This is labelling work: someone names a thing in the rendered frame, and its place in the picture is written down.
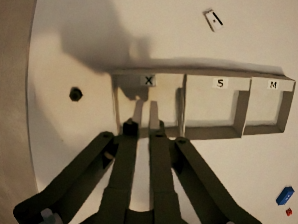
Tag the blue rectangular block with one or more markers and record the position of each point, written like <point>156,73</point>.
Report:
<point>285,196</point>

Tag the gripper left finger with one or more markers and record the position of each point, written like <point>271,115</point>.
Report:
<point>60,201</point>

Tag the beige rack of three bins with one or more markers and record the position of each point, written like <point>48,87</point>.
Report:
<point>218,101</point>

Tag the black hex nut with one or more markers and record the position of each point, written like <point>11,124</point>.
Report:
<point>75,95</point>

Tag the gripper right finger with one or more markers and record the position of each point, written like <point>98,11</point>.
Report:
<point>209,198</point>

